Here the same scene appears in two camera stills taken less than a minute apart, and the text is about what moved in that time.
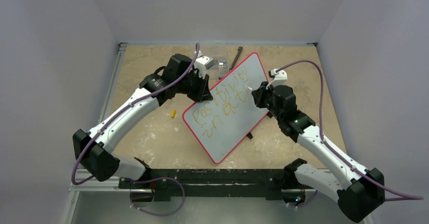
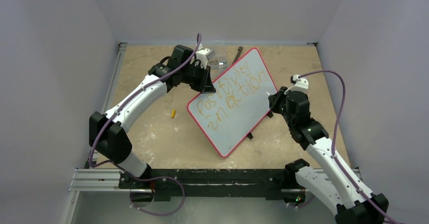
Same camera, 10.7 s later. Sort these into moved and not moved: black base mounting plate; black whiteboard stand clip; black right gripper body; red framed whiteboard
Moved: black right gripper body; red framed whiteboard
Not moved: black whiteboard stand clip; black base mounting plate
